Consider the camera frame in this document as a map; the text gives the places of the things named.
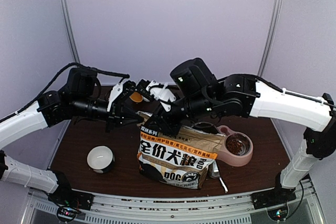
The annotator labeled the large steel feeder bowl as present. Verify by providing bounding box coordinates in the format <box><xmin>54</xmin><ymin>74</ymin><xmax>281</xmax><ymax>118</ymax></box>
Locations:
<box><xmin>191</xmin><ymin>122</ymin><xmax>219</xmax><ymax>134</ymax></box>

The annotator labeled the aluminium frame post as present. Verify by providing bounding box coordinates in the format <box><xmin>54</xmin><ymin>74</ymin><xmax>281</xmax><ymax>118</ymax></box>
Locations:
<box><xmin>60</xmin><ymin>0</ymin><xmax>80</xmax><ymax>63</ymax></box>
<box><xmin>257</xmin><ymin>0</ymin><xmax>283</xmax><ymax>77</ymax></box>

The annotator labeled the small steel feeder bowl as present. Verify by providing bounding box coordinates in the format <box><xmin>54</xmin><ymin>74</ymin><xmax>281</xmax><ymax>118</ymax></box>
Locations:
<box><xmin>225</xmin><ymin>133</ymin><xmax>251</xmax><ymax>156</ymax></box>

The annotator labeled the pink double pet feeder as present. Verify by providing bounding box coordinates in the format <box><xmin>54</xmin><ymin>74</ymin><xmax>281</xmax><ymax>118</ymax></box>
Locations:
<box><xmin>194</xmin><ymin>122</ymin><xmax>254</xmax><ymax>167</ymax></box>

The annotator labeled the black braided cable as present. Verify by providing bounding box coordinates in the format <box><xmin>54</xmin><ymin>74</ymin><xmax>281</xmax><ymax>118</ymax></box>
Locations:
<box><xmin>0</xmin><ymin>62</ymin><xmax>131</xmax><ymax>120</ymax></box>

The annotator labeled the right aluminium frame post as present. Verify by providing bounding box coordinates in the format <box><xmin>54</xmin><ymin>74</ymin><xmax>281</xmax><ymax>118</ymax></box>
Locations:
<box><xmin>257</xmin><ymin>0</ymin><xmax>283</xmax><ymax>77</ymax></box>

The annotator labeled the brown dog food kibble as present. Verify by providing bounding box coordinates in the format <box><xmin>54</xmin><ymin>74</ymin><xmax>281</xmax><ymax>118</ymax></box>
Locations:
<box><xmin>226</xmin><ymin>138</ymin><xmax>243</xmax><ymax>155</ymax></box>

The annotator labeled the white ceramic bowl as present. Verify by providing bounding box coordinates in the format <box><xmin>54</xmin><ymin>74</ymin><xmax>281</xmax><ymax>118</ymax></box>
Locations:
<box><xmin>87</xmin><ymin>146</ymin><xmax>115</xmax><ymax>174</ymax></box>

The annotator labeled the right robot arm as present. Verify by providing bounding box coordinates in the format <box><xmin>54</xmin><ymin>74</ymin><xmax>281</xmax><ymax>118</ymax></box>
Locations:
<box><xmin>146</xmin><ymin>58</ymin><xmax>335</xmax><ymax>204</ymax></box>

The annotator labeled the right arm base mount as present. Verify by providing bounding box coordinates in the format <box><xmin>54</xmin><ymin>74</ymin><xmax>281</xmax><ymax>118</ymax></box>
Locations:
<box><xmin>251</xmin><ymin>173</ymin><xmax>296</xmax><ymax>222</ymax></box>

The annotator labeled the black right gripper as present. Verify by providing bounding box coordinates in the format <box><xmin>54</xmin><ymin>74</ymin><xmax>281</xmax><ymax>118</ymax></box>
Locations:
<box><xmin>144</xmin><ymin>91</ymin><xmax>216</xmax><ymax>136</ymax></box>

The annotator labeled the dog food bag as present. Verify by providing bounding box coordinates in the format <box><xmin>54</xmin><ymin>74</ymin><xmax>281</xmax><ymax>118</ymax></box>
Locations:
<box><xmin>137</xmin><ymin>111</ymin><xmax>226</xmax><ymax>189</ymax></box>

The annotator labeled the left aluminium frame post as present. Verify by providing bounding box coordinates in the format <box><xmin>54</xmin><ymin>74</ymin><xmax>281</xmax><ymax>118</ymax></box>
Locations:
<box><xmin>60</xmin><ymin>0</ymin><xmax>80</xmax><ymax>63</ymax></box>

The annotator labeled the metal food scoop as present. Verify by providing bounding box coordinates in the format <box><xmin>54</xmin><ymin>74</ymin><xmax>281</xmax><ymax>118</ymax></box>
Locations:
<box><xmin>208</xmin><ymin>161</ymin><xmax>228</xmax><ymax>193</ymax></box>

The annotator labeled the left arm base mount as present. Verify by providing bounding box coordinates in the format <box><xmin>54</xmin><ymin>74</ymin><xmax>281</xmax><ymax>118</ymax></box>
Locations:
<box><xmin>47</xmin><ymin>171</ymin><xmax>94</xmax><ymax>223</ymax></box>

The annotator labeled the aluminium front rail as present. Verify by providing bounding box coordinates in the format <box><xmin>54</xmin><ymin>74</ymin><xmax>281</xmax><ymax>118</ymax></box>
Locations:
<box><xmin>26</xmin><ymin>182</ymin><xmax>321</xmax><ymax>224</ymax></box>

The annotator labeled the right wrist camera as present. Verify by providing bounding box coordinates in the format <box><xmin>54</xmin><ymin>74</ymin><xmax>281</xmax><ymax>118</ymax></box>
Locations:
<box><xmin>136</xmin><ymin>80</ymin><xmax>176</xmax><ymax>112</ymax></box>

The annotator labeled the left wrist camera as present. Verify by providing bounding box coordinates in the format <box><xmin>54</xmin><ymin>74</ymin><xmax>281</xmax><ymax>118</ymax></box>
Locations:
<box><xmin>107</xmin><ymin>80</ymin><xmax>136</xmax><ymax>112</ymax></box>

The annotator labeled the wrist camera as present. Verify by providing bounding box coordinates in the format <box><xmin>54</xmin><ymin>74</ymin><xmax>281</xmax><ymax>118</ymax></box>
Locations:
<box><xmin>107</xmin><ymin>80</ymin><xmax>136</xmax><ymax>112</ymax></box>
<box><xmin>136</xmin><ymin>80</ymin><xmax>176</xmax><ymax>112</ymax></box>

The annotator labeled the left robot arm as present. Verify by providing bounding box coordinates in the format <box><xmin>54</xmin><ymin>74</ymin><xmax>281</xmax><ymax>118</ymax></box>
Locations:
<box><xmin>1</xmin><ymin>63</ymin><xmax>143</xmax><ymax>205</ymax></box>

